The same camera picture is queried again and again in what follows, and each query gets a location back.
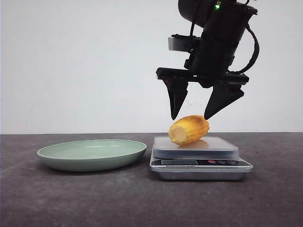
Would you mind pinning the silver digital kitchen scale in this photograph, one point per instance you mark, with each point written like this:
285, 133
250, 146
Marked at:
210, 158

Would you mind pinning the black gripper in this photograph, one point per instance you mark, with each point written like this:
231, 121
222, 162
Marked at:
207, 65

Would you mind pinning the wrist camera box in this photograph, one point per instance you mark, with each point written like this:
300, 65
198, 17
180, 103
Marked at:
182, 43

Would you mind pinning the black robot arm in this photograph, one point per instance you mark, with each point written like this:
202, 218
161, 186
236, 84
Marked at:
222, 20

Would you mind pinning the green plate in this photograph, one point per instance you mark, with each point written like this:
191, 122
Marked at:
91, 155

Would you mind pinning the yellow corn cob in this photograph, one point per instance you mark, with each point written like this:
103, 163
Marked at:
188, 129

